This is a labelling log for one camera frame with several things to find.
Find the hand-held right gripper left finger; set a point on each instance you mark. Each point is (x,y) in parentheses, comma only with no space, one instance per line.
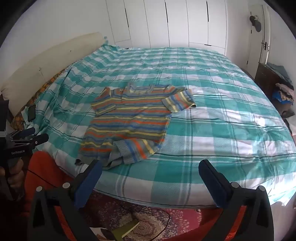
(87,182)

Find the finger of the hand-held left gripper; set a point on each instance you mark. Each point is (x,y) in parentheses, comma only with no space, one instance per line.
(40,139)
(25,132)

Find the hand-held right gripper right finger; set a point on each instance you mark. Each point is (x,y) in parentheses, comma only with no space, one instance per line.
(212,183)

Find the striped knit sweater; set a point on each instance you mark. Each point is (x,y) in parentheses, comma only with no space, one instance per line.
(134,120)

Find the pile of clothes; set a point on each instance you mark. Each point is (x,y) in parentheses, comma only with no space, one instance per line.
(285,92)

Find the person's left hand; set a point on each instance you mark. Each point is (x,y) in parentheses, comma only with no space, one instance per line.
(17,184)

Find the black phone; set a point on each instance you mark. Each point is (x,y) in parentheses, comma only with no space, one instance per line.
(31,113)

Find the person's orange trousers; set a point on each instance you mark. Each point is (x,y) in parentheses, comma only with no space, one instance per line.
(44,169)

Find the orange patterned sheet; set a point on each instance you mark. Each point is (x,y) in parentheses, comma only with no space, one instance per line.
(39,92)

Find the teal plaid bed cover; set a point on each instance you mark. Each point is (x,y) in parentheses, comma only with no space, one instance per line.
(219,129)

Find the white paper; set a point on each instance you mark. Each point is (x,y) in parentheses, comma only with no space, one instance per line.
(101,234)

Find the yellow-green book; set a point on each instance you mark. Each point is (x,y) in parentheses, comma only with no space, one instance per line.
(127,229)

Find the red patterned rug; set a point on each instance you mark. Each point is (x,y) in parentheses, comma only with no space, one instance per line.
(143,215)

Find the cream padded headboard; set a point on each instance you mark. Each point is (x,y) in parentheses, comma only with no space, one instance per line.
(46,60)

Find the dark wooden cabinet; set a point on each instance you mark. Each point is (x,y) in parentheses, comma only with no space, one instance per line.
(264,76)

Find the white door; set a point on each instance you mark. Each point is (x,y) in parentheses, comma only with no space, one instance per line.
(256,46)

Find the dark hanging hat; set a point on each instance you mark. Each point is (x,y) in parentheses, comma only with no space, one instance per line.
(255,24)

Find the white wardrobe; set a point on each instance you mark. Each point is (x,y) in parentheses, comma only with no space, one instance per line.
(175,20)

